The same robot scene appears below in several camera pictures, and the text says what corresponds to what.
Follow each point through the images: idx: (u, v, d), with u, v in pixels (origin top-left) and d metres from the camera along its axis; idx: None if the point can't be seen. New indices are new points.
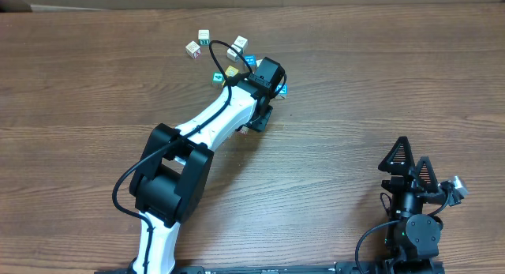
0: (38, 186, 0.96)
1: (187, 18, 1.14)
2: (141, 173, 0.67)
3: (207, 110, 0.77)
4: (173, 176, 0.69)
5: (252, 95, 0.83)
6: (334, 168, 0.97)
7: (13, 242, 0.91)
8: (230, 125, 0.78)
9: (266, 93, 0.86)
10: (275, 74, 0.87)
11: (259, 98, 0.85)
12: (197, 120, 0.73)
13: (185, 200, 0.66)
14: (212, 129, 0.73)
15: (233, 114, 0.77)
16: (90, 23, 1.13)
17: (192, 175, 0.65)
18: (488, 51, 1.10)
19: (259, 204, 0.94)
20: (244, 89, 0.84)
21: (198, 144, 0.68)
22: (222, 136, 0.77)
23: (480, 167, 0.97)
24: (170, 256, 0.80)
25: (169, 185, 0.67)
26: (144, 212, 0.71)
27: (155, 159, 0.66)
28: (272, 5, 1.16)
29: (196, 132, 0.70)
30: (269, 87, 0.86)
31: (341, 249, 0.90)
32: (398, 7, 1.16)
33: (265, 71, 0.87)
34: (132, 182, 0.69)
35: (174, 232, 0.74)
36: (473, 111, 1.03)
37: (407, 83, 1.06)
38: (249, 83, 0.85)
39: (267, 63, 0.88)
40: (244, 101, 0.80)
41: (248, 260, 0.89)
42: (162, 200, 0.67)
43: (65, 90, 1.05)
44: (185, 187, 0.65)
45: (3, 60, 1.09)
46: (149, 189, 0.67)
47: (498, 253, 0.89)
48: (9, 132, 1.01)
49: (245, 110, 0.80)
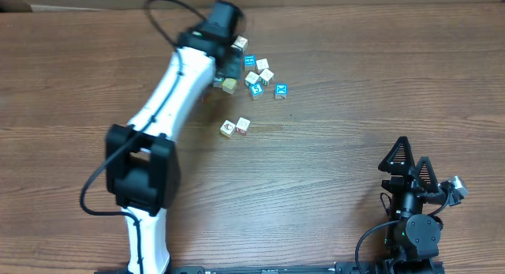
0: (38, 186, 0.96)
1: (187, 18, 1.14)
2: (111, 174, 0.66)
3: (160, 90, 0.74)
4: (144, 167, 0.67)
5: (207, 52, 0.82)
6: (334, 168, 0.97)
7: (13, 242, 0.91)
8: (189, 95, 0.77)
9: (224, 43, 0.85)
10: (230, 21, 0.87)
11: (218, 50, 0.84)
12: (151, 106, 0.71)
13: (160, 191, 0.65)
14: (168, 112, 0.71)
15: (188, 85, 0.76)
16: (90, 22, 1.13)
17: (160, 167, 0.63)
18: (488, 51, 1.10)
19: (259, 204, 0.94)
20: (199, 44, 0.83)
21: (158, 138, 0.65)
22: (182, 112, 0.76)
23: (480, 167, 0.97)
24: (162, 247, 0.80)
25: (142, 178, 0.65)
26: (125, 208, 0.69)
27: (120, 159, 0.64)
28: (272, 5, 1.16)
29: (151, 122, 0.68)
30: (226, 34, 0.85)
31: (341, 249, 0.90)
32: (398, 7, 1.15)
33: (218, 21, 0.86)
34: (107, 185, 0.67)
35: (161, 219, 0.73)
36: (474, 111, 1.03)
37: (408, 83, 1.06)
38: (202, 36, 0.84)
39: (218, 10, 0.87)
40: (198, 65, 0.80)
41: (248, 260, 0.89)
42: (140, 194, 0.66)
43: (65, 90, 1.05)
44: (157, 178, 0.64)
45: (3, 60, 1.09)
46: (125, 188, 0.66)
47: (498, 253, 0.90)
48: (9, 132, 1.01)
49: (203, 73, 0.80)
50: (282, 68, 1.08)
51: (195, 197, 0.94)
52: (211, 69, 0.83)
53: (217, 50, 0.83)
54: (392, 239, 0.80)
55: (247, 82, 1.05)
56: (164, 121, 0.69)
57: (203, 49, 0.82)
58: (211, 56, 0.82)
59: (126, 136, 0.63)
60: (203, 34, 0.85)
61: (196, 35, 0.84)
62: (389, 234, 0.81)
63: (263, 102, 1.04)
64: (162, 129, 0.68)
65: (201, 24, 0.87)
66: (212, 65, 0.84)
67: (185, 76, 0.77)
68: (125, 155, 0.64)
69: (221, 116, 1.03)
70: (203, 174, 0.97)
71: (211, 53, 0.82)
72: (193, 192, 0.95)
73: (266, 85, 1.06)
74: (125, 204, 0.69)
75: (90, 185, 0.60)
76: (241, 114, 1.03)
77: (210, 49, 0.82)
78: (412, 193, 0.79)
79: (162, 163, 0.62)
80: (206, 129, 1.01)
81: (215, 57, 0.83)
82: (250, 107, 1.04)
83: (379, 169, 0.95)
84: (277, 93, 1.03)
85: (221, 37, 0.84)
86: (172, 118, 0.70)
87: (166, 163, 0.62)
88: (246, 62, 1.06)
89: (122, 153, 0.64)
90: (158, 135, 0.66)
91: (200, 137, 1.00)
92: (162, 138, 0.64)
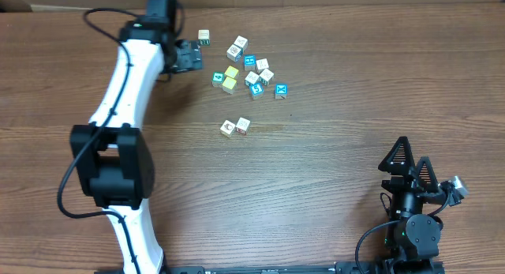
0: (38, 186, 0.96)
1: (187, 18, 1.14)
2: (84, 177, 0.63)
3: (112, 85, 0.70)
4: (116, 162, 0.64)
5: (152, 39, 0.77)
6: (334, 168, 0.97)
7: (13, 242, 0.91)
8: (144, 84, 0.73)
9: (166, 28, 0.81)
10: (168, 6, 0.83)
11: (163, 36, 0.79)
12: (106, 103, 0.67)
13: (136, 181, 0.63)
14: (126, 103, 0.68)
15: (141, 73, 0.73)
16: (89, 22, 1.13)
17: (130, 158, 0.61)
18: (488, 51, 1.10)
19: (259, 204, 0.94)
20: (141, 35, 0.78)
21: (121, 127, 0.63)
22: (142, 100, 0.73)
23: (480, 167, 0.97)
24: (155, 243, 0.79)
25: (115, 173, 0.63)
26: (106, 207, 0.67)
27: (88, 158, 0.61)
28: (272, 5, 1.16)
29: (112, 115, 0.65)
30: (166, 20, 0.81)
31: (341, 249, 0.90)
32: (398, 7, 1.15)
33: (155, 9, 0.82)
34: (82, 189, 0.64)
35: (144, 212, 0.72)
36: (474, 111, 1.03)
37: (408, 83, 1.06)
38: (144, 27, 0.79)
39: None
40: (145, 52, 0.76)
41: (248, 260, 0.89)
42: (117, 190, 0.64)
43: (65, 90, 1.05)
44: (130, 170, 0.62)
45: (3, 60, 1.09)
46: (100, 187, 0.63)
47: (497, 253, 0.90)
48: (9, 132, 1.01)
49: (152, 60, 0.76)
50: (281, 68, 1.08)
51: (195, 197, 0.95)
52: (159, 56, 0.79)
53: (160, 36, 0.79)
54: (392, 239, 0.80)
55: (247, 82, 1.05)
56: (125, 111, 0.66)
57: (147, 37, 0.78)
58: (157, 43, 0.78)
59: (89, 133, 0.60)
60: (143, 24, 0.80)
61: (137, 26, 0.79)
62: (389, 234, 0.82)
63: (263, 102, 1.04)
64: (124, 120, 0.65)
65: (140, 17, 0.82)
66: (160, 54, 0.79)
67: (133, 66, 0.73)
68: (93, 153, 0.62)
69: (221, 116, 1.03)
70: (203, 174, 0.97)
71: (155, 39, 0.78)
72: (193, 192, 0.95)
73: (266, 85, 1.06)
74: (106, 204, 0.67)
75: (63, 187, 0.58)
76: (241, 114, 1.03)
77: (154, 36, 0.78)
78: (412, 193, 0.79)
79: (132, 153, 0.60)
80: (206, 129, 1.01)
81: (162, 44, 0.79)
82: (249, 107, 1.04)
83: (379, 169, 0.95)
84: (277, 93, 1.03)
85: (162, 24, 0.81)
86: (132, 106, 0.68)
87: (133, 150, 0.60)
88: (246, 62, 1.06)
89: (89, 152, 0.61)
90: (121, 126, 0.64)
91: (200, 137, 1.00)
92: (125, 129, 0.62)
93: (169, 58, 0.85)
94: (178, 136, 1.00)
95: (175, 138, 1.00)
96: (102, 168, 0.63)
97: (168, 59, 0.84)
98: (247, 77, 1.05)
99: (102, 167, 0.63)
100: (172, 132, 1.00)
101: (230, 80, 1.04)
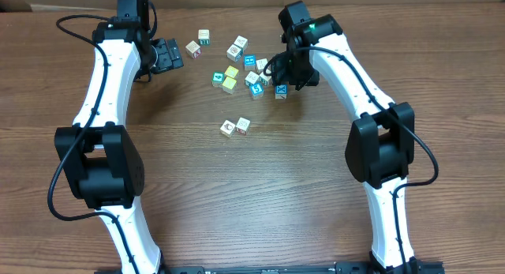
0: (38, 187, 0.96)
1: (186, 18, 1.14)
2: (73, 180, 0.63)
3: (91, 85, 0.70)
4: (103, 162, 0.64)
5: (126, 39, 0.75)
6: (334, 168, 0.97)
7: (13, 242, 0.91)
8: (124, 82, 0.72)
9: (140, 27, 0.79)
10: (139, 6, 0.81)
11: (136, 34, 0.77)
12: (88, 103, 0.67)
13: (126, 179, 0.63)
14: (108, 102, 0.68)
15: (121, 72, 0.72)
16: (89, 22, 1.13)
17: (117, 156, 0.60)
18: (488, 51, 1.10)
19: (259, 204, 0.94)
20: (114, 34, 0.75)
21: (107, 125, 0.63)
22: (124, 98, 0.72)
23: (479, 167, 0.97)
24: (152, 243, 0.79)
25: (103, 173, 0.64)
26: (99, 208, 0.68)
27: (76, 159, 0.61)
28: (273, 5, 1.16)
29: (95, 115, 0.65)
30: (138, 20, 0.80)
31: (341, 249, 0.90)
32: (398, 7, 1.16)
33: (127, 8, 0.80)
34: (72, 192, 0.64)
35: (138, 211, 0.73)
36: (473, 111, 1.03)
37: (408, 83, 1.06)
38: (115, 26, 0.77)
39: None
40: (121, 51, 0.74)
41: (248, 260, 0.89)
42: (110, 190, 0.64)
43: (65, 89, 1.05)
44: (117, 168, 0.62)
45: (3, 59, 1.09)
46: (91, 189, 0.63)
47: (498, 252, 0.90)
48: (9, 132, 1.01)
49: (129, 59, 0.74)
50: None
51: (195, 197, 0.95)
52: (136, 54, 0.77)
53: (135, 35, 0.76)
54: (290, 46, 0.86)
55: (247, 82, 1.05)
56: (107, 110, 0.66)
57: (121, 36, 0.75)
58: (132, 42, 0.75)
59: (72, 135, 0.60)
60: (115, 24, 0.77)
61: (109, 27, 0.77)
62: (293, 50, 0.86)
63: (263, 102, 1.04)
64: (106, 118, 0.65)
65: (112, 20, 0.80)
66: (136, 52, 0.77)
67: (111, 65, 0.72)
68: (80, 155, 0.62)
69: (221, 116, 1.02)
70: (203, 174, 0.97)
71: (130, 39, 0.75)
72: (193, 192, 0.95)
73: (266, 85, 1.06)
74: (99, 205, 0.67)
75: (52, 190, 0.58)
76: (241, 114, 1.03)
77: (128, 35, 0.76)
78: (292, 35, 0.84)
79: (118, 152, 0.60)
80: (206, 129, 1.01)
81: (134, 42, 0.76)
82: (250, 107, 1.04)
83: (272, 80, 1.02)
84: (278, 93, 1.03)
85: (134, 22, 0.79)
86: (114, 105, 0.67)
87: (119, 148, 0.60)
88: (246, 62, 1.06)
89: (76, 153, 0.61)
90: (104, 125, 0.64)
91: (200, 137, 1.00)
92: (109, 127, 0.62)
93: (146, 58, 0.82)
94: (177, 136, 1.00)
95: (175, 138, 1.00)
96: (91, 169, 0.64)
97: (145, 58, 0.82)
98: (247, 77, 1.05)
99: (91, 169, 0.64)
100: (171, 132, 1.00)
101: (230, 80, 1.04)
